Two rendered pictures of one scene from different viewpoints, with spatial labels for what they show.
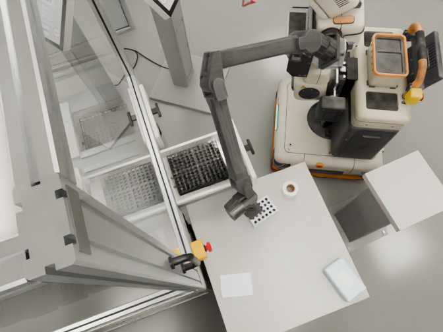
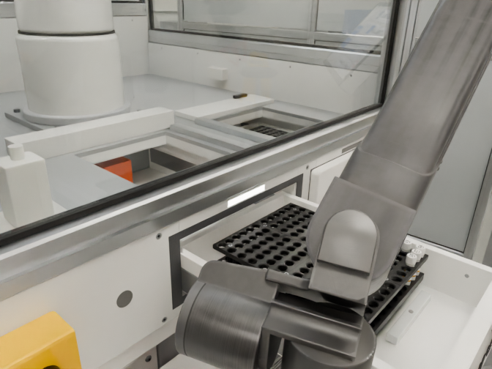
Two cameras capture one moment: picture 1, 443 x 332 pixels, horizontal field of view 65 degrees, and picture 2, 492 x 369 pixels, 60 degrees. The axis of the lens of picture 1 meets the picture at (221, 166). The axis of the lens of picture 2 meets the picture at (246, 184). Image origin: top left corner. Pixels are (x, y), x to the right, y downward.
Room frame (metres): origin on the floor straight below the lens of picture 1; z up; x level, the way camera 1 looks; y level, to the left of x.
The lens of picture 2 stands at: (0.16, -0.23, 1.20)
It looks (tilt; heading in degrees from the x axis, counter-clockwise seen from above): 24 degrees down; 54
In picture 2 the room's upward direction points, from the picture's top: 2 degrees clockwise
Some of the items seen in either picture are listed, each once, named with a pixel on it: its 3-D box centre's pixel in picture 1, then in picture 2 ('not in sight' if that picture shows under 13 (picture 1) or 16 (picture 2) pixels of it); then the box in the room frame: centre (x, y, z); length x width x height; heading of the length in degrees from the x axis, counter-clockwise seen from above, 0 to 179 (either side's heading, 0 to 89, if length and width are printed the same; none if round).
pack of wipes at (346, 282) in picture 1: (344, 279); not in sight; (0.01, -0.43, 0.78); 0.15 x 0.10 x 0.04; 27
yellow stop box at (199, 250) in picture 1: (200, 250); (36, 368); (0.18, 0.13, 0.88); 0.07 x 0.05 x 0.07; 13
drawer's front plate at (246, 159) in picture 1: (242, 152); (478, 342); (0.57, -0.10, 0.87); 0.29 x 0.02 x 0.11; 13
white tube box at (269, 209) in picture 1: (260, 211); not in sight; (0.32, -0.14, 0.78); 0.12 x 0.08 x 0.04; 116
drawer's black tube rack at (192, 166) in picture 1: (198, 168); (317, 269); (0.52, 0.10, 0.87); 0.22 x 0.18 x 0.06; 103
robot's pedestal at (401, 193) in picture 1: (377, 209); not in sight; (0.34, -0.81, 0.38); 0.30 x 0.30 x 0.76; 17
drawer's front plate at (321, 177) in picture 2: (151, 116); (351, 177); (0.80, 0.29, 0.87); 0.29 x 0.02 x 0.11; 13
